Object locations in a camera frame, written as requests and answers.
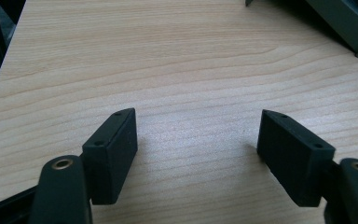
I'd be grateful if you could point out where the dark green plastic box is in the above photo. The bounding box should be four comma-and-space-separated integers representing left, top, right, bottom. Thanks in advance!
244, 0, 358, 60

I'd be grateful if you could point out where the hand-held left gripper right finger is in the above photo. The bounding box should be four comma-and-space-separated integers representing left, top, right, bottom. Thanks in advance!
256, 108, 337, 208

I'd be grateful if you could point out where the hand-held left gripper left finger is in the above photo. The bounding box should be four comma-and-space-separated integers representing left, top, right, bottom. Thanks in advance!
81, 107, 139, 206

